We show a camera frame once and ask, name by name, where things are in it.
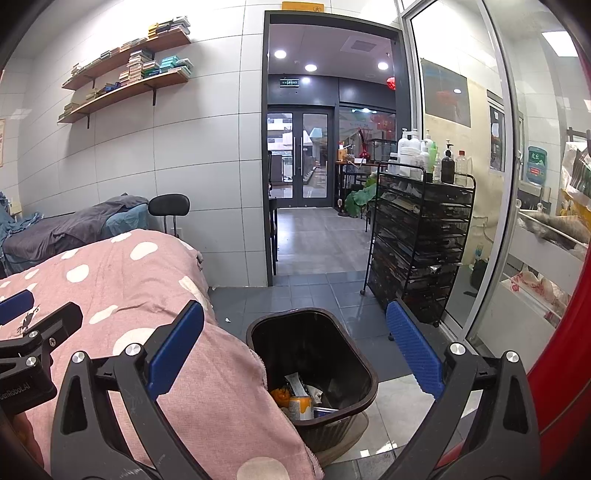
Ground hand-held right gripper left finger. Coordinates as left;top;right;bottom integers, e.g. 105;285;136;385
51;300;206;480

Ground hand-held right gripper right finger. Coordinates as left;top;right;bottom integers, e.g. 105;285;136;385
385;298;541;480

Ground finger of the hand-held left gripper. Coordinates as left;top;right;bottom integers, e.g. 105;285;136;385
23;302;84;355
0;290;36;326

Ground black trash bin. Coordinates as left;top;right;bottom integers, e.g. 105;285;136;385
246;308;379;455

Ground silver wrapper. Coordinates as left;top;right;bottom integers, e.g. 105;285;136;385
284;373;324;400

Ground white bottle with orange label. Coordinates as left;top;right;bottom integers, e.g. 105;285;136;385
287;394;315;422

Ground blue cloth pile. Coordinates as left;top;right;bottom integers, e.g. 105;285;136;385
0;191;42;245

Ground pink polka dot blanket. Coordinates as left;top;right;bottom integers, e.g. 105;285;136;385
0;229;324;480

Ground black mesh rack cart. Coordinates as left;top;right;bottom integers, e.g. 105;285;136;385
360;161;476;326

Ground blue pillow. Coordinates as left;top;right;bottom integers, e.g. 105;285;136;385
104;203;149;241

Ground red curved panel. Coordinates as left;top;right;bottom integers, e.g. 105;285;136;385
434;258;591;469

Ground green potted plant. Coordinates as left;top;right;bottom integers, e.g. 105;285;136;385
344;178;378;217

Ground white storage trolley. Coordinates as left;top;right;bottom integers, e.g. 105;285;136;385
503;129;591;326

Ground dark pump bottle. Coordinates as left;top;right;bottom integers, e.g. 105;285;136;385
441;144;457;184

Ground clear bottle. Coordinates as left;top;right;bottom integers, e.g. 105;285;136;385
455;150;472;186

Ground black side table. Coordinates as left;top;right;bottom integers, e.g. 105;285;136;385
336;159;384;216

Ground glass double door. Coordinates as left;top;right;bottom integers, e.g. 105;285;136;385
267;107;334;208

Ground row of stacked boxes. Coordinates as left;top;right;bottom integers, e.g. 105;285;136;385
69;16;191;79

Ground wooden wall shelf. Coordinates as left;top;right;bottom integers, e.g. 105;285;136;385
58;69;191;124
61;30;191;90

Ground wall shelves with books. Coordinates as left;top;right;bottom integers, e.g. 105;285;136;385
60;48;194;116

